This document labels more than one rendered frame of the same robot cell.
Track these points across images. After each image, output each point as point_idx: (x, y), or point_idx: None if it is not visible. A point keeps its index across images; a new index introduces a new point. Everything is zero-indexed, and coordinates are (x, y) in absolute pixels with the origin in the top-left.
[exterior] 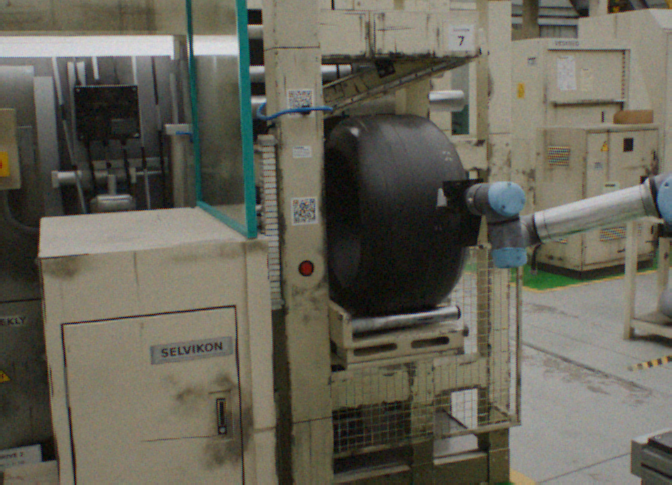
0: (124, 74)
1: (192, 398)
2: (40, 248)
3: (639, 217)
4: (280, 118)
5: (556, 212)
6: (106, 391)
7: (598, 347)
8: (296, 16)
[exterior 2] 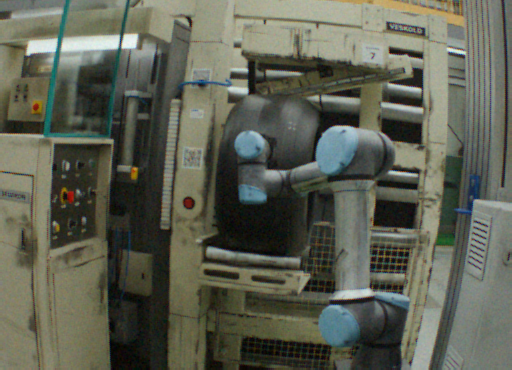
0: (123, 61)
1: (11, 223)
2: None
3: None
4: (184, 88)
5: (304, 166)
6: None
7: None
8: (207, 22)
